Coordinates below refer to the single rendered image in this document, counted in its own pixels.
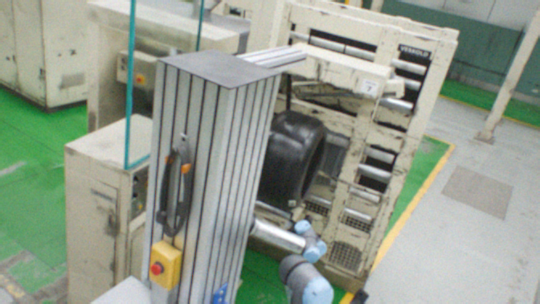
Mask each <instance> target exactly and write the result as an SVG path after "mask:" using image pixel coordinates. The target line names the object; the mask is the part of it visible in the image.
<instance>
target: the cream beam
mask: <svg viewBox="0 0 540 304"><path fill-rule="evenodd" d="M291 47H293V48H296V49H299V50H302V51H306V52H308V54H307V57H306V61H305V64H303V65H302V66H300V67H297V68H291V69H289V70H286V71H283V72H285V73H288V74H291V75H294V76H299V77H302V78H305V79H308V80H312V81H316V82H318V83H321V84H326V85H328V86H331V87H335V88H339V89H343V90H346V91H348V92H353V93H356V94H358V95H362V96H365V97H369V98H373V99H375V100H378V99H379V98H380V96H381V95H382V94H383V91H384V88H385V86H386V83H387V81H388V80H389V78H390V74H391V68H390V67H387V66H384V65H381V64H376V63H372V62H370V61H365V60H360V59H357V58H354V57H351V56H348V55H343V54H340V53H337V52H331V51H328V50H325V49H322V48H319V47H314V46H310V45H308V44H304V43H297V44H295V45H292V46H291ZM363 79H367V80H372V81H375V82H379V86H378V91H377V93H376V96H374V95H370V94H367V93H364V92H360V90H361V87H362V82H363Z"/></svg>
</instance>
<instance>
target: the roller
mask: <svg viewBox="0 0 540 304"><path fill-rule="evenodd" d="M254 205H256V206H258V207H261V208H263V209H265V210H268V211H270V212H273V213H276V214H277V215H280V216H283V217H285V218H288V219H292V217H293V212H290V211H288V210H284V209H282V208H279V207H276V206H274V205H271V204H270V203H266V202H264V201H262V200H260V199H257V198H256V201H255V202H254Z"/></svg>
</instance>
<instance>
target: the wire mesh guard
mask: <svg viewBox="0 0 540 304"><path fill-rule="evenodd" d="M317 174H319V175H321V176H322V175H323V176H325V177H328V178H329V179H334V180H337V181H339V182H342V183H346V185H347V184H348V185H350V187H351V186H353V187H356V188H359V190H360V189H362V191H365V192H368V193H371V194H373V195H377V198H378V196H380V197H382V198H384V199H387V202H386V205H385V207H383V208H384V209H383V212H382V215H380V216H381V218H380V221H379V222H378V227H377V230H376V232H375V234H374V236H373V238H374V239H373V240H372V243H371V246H370V249H369V252H367V254H366V258H365V260H364V263H363V266H362V270H361V273H360V274H359V276H358V275H357V274H356V273H355V272H356V270H355V271H354V272H352V271H350V270H348V269H344V268H342V267H341V266H340V264H339V265H337V264H336V263H337V261H336V262H335V264H334V263H333V262H330V261H327V260H325V259H324V257H323V259H322V258H320V257H319V259H318V260H319V261H322V262H324V263H326V264H328V265H332V266H334V268H336V269H340V270H341V271H344V272H346V273H349V274H351V275H354V276H355V277H359V278H361V277H362V274H363V271H364V269H365V267H366V265H367V263H366V262H367V261H368V260H369V257H370V253H371V251H372V248H373V246H374V243H375V240H376V237H377V235H378V231H379V229H380V226H381V223H382V221H383V217H384V215H385V213H386V210H387V207H388V204H389V202H390V200H391V197H390V196H387V195H384V194H381V193H378V192H376V191H372V190H371V189H369V188H366V187H363V186H360V185H358V184H356V183H352V182H349V181H347V180H344V179H340V178H338V177H335V176H332V175H328V174H326V173H324V172H321V171H318V172H317Z"/></svg>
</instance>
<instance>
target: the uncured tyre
mask: <svg viewBox="0 0 540 304"><path fill-rule="evenodd" d="M326 138H327V129H326V127H325V125H324V124H323V122H322V121H320V120H319V119H317V118H315V117H310V116H308V115H305V114H303V113H298V112H295V111H292V110H285V111H283V112H281V113H278V114H277V115H276V116H275V117H274V118H273V119H272V122H271V126H270V130H269V134H268V141H267V145H266V150H265V155H264V162H263V166H262V170H261V174H260V181H259V186H258V190H257V195H256V197H257V198H258V199H260V200H262V201H264V202H266V203H270V204H271V205H274V206H276V207H279V208H282V209H284V210H293V209H294V208H298V207H300V206H301V205H302V204H303V203H304V201H305V199H306V197H307V196H308V194H309V191H310V189H311V187H312V185H313V182H314V180H315V178H316V176H317V172H318V170H319V167H320V165H321V160H322V157H323V154H324V150H325V143H326ZM289 201H296V202H297V204H295V207H289V206H288V202H289Z"/></svg>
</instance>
